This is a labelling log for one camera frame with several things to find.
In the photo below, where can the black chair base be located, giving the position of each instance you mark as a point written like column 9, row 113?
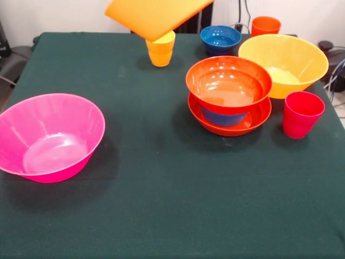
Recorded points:
column 16, row 59
column 326, row 45

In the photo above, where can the large orange plastic bowl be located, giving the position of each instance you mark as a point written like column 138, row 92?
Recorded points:
column 156, row 16
column 310, row 62

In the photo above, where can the black wall plug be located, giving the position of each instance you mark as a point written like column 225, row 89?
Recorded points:
column 238, row 27

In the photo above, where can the yellow plastic cup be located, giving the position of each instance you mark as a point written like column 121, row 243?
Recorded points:
column 160, row 54

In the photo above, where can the crimson plastic cup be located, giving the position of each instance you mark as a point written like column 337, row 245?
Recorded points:
column 299, row 121

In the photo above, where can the orange plastic cup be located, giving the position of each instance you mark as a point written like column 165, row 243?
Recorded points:
column 265, row 27

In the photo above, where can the light blue translucent bowl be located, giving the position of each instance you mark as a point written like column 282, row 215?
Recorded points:
column 223, row 120

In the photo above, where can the dark green tablecloth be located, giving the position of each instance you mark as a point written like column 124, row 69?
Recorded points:
column 172, row 202

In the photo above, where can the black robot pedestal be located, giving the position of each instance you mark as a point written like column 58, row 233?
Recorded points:
column 206, row 19

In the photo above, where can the large pink plastic bowl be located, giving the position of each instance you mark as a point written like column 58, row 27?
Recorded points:
column 54, row 121

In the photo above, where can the red plastic bowl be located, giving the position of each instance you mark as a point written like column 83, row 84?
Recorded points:
column 229, row 89
column 258, row 118

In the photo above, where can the dark blue plastic bowl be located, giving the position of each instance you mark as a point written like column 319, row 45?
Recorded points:
column 219, row 43

